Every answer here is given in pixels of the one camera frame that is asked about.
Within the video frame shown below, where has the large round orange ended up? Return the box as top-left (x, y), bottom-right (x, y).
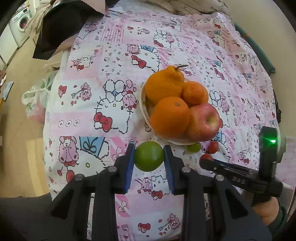
top-left (150, 96), bottom-right (191, 139)

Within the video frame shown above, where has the white washing machine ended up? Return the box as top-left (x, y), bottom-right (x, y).
top-left (9, 8), bottom-right (31, 48)

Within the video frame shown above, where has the person's right hand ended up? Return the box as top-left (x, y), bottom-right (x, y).
top-left (252, 197), bottom-right (280, 226)

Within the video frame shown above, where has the pink cartoon bed sheet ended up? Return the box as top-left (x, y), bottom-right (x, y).
top-left (44, 3), bottom-right (278, 199)

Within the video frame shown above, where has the pink plate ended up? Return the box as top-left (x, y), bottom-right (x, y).
top-left (140, 79), bottom-right (197, 145)

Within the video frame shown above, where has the black and pink cloth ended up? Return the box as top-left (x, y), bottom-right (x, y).
top-left (33, 1), bottom-right (107, 60)

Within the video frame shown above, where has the bumpy dekopon orange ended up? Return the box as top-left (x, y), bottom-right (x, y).
top-left (144, 65), bottom-right (187, 105)

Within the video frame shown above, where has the green bed edge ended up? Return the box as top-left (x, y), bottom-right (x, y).
top-left (234, 23), bottom-right (276, 75)

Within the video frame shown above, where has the green lime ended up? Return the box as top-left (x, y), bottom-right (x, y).
top-left (187, 142), bottom-right (202, 153)
top-left (134, 141), bottom-right (165, 172)

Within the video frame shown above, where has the red apple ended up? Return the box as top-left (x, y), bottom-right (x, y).
top-left (186, 103), bottom-right (220, 142)

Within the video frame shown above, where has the white plastic bag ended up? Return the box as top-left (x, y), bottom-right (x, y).
top-left (21, 70), bottom-right (58, 124)

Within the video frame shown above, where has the beige crumpled blanket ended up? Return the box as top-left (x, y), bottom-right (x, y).
top-left (143, 0), bottom-right (231, 16)

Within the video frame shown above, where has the round mandarin orange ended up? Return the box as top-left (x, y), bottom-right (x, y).
top-left (183, 81), bottom-right (209, 107)

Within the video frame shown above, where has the red cherry tomato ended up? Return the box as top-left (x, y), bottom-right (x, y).
top-left (207, 141), bottom-right (219, 154)
top-left (200, 154), bottom-right (213, 161)

